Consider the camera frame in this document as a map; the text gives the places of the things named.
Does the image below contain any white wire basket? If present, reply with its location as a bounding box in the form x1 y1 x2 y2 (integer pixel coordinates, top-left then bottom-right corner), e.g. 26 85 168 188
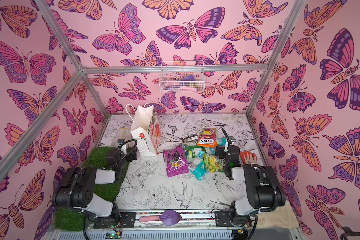
158 60 206 94

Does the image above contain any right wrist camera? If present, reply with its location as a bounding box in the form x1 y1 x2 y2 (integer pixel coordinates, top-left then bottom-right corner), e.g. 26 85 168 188
224 136 234 152

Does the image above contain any teal mint candy bag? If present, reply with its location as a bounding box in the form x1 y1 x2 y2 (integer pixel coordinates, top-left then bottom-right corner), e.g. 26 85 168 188
206 137 227 155

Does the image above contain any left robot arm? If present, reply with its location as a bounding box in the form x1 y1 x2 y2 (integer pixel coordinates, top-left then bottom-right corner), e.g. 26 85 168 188
52 148 137 226

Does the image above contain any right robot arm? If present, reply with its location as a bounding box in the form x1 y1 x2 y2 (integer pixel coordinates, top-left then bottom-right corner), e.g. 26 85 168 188
216 145 286 226

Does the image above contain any orange and white garden glove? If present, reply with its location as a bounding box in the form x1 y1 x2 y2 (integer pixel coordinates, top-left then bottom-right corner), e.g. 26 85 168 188
240 151 258 165

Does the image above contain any green artificial grass mat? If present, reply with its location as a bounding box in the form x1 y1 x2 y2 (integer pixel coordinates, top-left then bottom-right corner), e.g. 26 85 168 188
54 147 129 232

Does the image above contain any dark brown snack bar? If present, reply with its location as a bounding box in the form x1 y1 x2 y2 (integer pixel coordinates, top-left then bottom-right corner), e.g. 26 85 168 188
182 135 199 143

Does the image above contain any orange Fox's fruits candy bag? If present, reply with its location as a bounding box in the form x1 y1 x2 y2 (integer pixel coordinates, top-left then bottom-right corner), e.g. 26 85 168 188
197 128 218 148

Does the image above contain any purple trowel in basket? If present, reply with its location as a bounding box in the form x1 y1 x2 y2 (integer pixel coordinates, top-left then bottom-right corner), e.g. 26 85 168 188
162 75 198 92

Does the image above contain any purple snack packet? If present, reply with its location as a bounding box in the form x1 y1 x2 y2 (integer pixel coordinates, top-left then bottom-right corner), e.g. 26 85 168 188
163 145 189 178

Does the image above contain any purple garden trowel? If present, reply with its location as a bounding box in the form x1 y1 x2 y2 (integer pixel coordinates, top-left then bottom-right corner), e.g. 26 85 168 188
139 210 182 226

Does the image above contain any teal candy bag with red label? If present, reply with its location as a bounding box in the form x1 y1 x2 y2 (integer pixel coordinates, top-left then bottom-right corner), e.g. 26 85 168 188
188 152 207 181

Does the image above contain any green Fox's spring tea bag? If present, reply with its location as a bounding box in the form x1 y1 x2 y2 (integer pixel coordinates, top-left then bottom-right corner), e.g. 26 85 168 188
204 154 224 173

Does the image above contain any beige work glove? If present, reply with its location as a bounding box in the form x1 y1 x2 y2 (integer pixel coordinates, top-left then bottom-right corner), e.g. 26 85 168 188
257 200 299 229

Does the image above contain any green rainbow candy bag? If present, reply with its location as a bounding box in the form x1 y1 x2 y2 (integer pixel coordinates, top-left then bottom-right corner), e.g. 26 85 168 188
182 143 204 159

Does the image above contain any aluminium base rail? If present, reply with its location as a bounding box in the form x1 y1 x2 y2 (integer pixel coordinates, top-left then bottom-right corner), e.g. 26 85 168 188
48 210 294 240

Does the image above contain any white paper gift bag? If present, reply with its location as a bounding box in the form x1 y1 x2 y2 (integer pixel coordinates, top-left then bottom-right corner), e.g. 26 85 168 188
126 104 161 157

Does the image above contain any grey knit glove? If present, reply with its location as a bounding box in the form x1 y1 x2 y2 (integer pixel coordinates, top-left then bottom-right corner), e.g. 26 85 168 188
116 128 133 142

